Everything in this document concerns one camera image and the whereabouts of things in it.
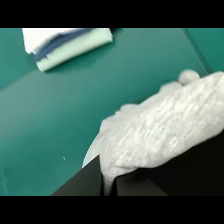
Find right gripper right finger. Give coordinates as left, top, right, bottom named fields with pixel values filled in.
left=114, top=169, right=168, bottom=197

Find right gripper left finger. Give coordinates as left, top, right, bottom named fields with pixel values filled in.
left=51, top=154, right=102, bottom=197

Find light grey garment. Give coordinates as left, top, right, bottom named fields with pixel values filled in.
left=81, top=69, right=224, bottom=197

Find pale green garment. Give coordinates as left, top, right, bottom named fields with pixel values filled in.
left=35, top=28, right=114, bottom=73

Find blue garment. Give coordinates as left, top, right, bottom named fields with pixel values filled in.
left=33, top=28, right=95, bottom=62

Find white garment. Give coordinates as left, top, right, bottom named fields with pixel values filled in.
left=21, top=28, right=81, bottom=55

